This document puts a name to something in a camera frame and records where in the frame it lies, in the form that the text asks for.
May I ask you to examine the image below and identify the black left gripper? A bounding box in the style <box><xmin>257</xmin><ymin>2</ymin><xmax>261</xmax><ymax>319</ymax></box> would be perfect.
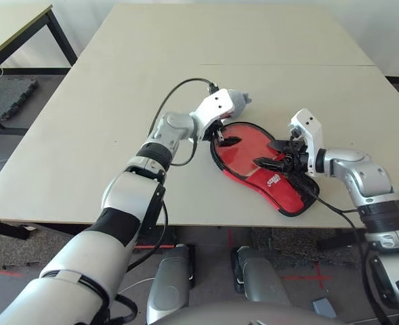
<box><xmin>202</xmin><ymin>121</ymin><xmax>243</xmax><ymax>147</ymax></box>

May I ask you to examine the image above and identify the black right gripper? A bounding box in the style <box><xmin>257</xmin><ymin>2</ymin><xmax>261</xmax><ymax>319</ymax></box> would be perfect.
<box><xmin>254</xmin><ymin>137</ymin><xmax>310</xmax><ymax>174</ymax></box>

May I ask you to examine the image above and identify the black-framed side table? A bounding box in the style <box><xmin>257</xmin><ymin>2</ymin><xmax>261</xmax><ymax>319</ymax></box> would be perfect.
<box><xmin>0</xmin><ymin>3</ymin><xmax>78</xmax><ymax>129</ymax></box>

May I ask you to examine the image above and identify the silver robot left leg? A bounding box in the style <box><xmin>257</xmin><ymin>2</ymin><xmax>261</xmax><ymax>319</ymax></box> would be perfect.
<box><xmin>147</xmin><ymin>244</ymin><xmax>197</xmax><ymax>321</ymax></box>

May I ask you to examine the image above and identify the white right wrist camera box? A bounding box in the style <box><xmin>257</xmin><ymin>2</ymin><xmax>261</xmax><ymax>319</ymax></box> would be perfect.
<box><xmin>289</xmin><ymin>108</ymin><xmax>323</xmax><ymax>179</ymax></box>

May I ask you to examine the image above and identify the grey robot torso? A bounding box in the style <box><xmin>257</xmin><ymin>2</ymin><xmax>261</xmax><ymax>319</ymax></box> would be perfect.
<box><xmin>151</xmin><ymin>297</ymin><xmax>342</xmax><ymax>325</ymax></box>

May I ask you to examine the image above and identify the red black paddle case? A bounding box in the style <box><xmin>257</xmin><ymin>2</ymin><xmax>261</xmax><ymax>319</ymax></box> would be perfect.
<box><xmin>209</xmin><ymin>120</ymin><xmax>320</xmax><ymax>217</ymax></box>

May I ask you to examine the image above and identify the black left wrist camera cable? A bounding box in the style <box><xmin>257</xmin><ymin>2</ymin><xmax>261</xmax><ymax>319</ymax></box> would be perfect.
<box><xmin>110</xmin><ymin>78</ymin><xmax>220</xmax><ymax>325</ymax></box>

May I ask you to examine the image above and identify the silver robot right leg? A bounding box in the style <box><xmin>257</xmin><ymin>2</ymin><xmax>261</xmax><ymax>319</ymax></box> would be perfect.
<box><xmin>231</xmin><ymin>246</ymin><xmax>291</xmax><ymax>304</ymax></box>

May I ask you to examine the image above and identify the white floor cable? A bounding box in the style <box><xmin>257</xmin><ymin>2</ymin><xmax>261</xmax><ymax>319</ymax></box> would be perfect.
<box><xmin>121</xmin><ymin>277</ymin><xmax>156</xmax><ymax>294</ymax></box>

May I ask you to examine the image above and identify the silver robot leg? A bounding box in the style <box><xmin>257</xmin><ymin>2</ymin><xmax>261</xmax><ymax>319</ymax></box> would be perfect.
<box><xmin>147</xmin><ymin>244</ymin><xmax>197</xmax><ymax>321</ymax></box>
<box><xmin>231</xmin><ymin>246</ymin><xmax>291</xmax><ymax>304</ymax></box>

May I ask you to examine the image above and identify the dark foam floor mat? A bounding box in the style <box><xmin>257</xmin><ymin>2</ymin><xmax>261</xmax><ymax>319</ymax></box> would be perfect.
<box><xmin>0</xmin><ymin>78</ymin><xmax>39</xmax><ymax>121</ymax></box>

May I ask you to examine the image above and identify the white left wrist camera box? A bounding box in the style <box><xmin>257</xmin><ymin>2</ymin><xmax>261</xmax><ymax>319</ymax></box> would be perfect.
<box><xmin>190</xmin><ymin>88</ymin><xmax>236</xmax><ymax>139</ymax></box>

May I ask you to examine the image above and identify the small grey floor box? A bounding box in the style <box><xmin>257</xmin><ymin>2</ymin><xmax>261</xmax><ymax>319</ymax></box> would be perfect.
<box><xmin>312</xmin><ymin>297</ymin><xmax>337</xmax><ymax>319</ymax></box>

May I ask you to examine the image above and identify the grey plush keychain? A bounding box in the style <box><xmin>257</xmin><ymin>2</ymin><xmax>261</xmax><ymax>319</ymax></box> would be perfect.
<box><xmin>228</xmin><ymin>88</ymin><xmax>253</xmax><ymax>118</ymax></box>

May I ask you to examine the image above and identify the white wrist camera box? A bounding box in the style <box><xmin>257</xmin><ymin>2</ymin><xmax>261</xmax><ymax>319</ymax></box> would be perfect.
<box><xmin>190</xmin><ymin>88</ymin><xmax>236</xmax><ymax>139</ymax></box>
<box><xmin>289</xmin><ymin>108</ymin><xmax>323</xmax><ymax>179</ymax></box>

